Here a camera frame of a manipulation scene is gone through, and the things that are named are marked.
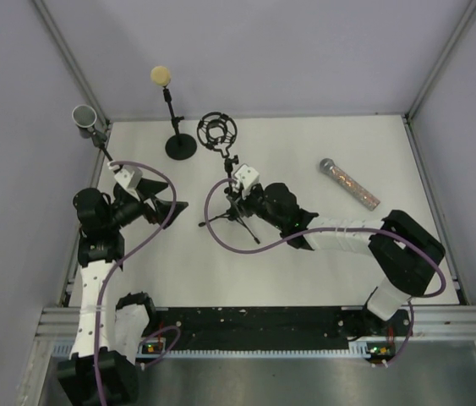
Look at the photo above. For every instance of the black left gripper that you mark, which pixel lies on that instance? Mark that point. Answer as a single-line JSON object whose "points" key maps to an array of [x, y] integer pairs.
{"points": [[162, 210]]}

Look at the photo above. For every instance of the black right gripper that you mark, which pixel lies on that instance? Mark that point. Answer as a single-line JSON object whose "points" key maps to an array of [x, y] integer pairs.
{"points": [[243, 205]]}

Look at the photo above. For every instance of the black tripod shock-mount stand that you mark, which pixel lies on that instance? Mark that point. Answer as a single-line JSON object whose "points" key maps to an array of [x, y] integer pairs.
{"points": [[217, 132]]}

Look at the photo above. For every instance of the glitter rhinestone microphone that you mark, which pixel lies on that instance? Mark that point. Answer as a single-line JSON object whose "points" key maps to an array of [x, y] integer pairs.
{"points": [[350, 185]]}

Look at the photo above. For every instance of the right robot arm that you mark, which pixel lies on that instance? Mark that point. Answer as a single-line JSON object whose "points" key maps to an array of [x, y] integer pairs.
{"points": [[408, 255]]}

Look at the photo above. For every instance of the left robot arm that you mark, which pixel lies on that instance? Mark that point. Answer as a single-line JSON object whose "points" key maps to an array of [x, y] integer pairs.
{"points": [[100, 369]]}

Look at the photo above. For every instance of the black round-base mic stand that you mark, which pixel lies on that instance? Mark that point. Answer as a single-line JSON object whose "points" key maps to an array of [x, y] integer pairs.
{"points": [[180, 146]]}

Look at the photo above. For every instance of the black left round-base stand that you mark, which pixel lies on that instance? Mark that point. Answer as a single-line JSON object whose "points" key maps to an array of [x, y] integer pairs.
{"points": [[99, 141]]}

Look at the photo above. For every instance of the grey microphone on left stand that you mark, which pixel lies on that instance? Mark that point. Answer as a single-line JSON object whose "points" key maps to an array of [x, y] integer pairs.
{"points": [[85, 119]]}

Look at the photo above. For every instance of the cream yellow microphone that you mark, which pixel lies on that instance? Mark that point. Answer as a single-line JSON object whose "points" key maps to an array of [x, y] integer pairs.
{"points": [[161, 76]]}

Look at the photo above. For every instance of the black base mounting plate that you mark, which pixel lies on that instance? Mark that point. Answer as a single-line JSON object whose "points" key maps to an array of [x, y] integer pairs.
{"points": [[275, 328]]}

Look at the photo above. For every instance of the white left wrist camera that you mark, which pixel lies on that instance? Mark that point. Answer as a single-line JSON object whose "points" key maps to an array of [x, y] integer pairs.
{"points": [[128, 177]]}

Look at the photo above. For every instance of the aluminium frame rail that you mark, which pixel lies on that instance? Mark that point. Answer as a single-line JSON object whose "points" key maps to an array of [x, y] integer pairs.
{"points": [[444, 323]]}

